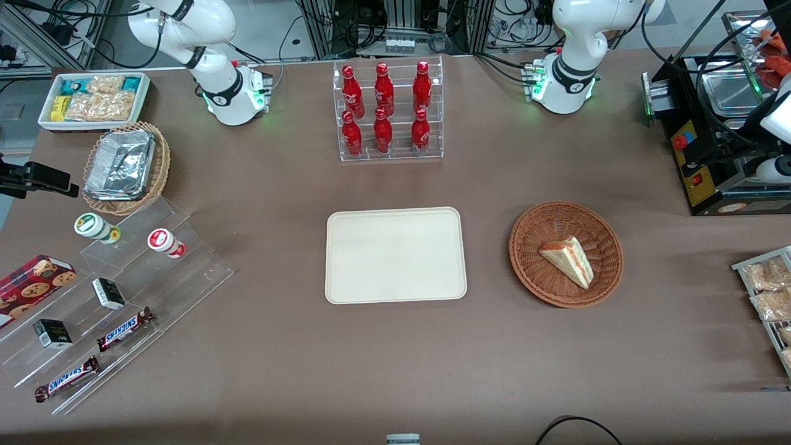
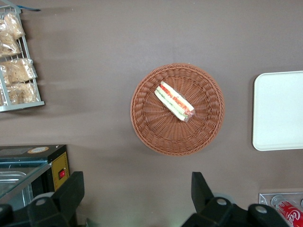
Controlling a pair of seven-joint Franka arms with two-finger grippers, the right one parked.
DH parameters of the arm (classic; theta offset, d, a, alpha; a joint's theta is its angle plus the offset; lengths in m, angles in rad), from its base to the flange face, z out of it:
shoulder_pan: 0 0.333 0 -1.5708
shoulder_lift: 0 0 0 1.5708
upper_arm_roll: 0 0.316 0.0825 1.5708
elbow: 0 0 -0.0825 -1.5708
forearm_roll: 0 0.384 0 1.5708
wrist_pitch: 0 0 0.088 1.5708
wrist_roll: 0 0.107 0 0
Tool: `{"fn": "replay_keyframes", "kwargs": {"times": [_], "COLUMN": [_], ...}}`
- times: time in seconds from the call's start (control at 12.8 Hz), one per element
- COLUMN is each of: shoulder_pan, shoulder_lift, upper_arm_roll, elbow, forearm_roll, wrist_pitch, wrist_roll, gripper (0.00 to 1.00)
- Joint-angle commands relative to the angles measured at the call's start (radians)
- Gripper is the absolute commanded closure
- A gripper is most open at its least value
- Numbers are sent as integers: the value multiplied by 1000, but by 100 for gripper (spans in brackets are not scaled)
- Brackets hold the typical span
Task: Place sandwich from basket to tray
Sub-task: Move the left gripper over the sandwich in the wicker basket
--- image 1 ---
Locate clear acrylic stepped stand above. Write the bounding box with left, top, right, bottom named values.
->
left=0, top=195, right=234, bottom=416

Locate red tartan cookie box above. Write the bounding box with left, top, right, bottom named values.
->
left=0, top=254, right=78, bottom=329

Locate black food warmer appliance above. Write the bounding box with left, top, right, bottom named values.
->
left=641, top=11, right=791, bottom=217

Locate red grilled sausage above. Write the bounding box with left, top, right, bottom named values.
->
left=751, top=28, right=782, bottom=55
left=762, top=56, right=791, bottom=91

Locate beige rectangular plastic tray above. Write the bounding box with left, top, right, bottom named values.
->
left=325, top=206, right=468, bottom=305

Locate brown round wicker basket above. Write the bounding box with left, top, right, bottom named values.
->
left=509, top=201, right=624, bottom=308

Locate light oval wicker basket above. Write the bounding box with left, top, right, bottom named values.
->
left=82, top=121, right=171, bottom=216

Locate brown Snickers bar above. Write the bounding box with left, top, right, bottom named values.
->
left=34, top=355, right=100, bottom=403
left=96, top=307, right=156, bottom=353

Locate black small carton box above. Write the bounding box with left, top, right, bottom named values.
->
left=33, top=319, right=74, bottom=350

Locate aluminium profile frame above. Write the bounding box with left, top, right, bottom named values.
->
left=297, top=0, right=498, bottom=61

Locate black loose cable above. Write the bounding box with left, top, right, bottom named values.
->
left=535, top=415, right=625, bottom=445

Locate red cola bottle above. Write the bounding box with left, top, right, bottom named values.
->
left=374, top=62, right=395, bottom=117
left=342, top=64, right=366, bottom=119
left=411, top=108, right=431, bottom=155
left=342, top=110, right=363, bottom=158
left=412, top=60, right=433, bottom=113
left=373, top=108, right=394, bottom=155

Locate clear acrylic bottle rack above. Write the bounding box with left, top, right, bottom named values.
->
left=332, top=54, right=444, bottom=163

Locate small clear cracker bag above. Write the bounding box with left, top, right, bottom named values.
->
left=87, top=75, right=126, bottom=95

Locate green lid yoghurt cup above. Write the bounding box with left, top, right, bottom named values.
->
left=74, top=213, right=122, bottom=245

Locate red lid yoghurt cup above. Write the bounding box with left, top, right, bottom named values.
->
left=147, top=228, right=187, bottom=259

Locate aluminium foil tray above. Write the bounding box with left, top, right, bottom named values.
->
left=84, top=129, right=156, bottom=201

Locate white rectangular snack tray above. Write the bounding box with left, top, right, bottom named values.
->
left=38, top=72, right=151, bottom=132

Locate large clear cracker bag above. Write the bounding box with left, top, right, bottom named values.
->
left=64, top=91, right=137, bottom=122

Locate triangular sandwich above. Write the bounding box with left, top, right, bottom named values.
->
left=539, top=236, right=595, bottom=290

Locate tray of packaged snacks right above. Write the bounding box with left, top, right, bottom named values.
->
left=731, top=246, right=791, bottom=379

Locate steel warmer pan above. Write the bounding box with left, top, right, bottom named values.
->
left=722, top=117, right=761, bottom=149
left=698, top=59, right=767, bottom=118

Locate black box with white label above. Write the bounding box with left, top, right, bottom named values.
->
left=91, top=278, right=127, bottom=310

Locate black clamp mount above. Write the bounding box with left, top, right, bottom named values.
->
left=0, top=155, right=80, bottom=200

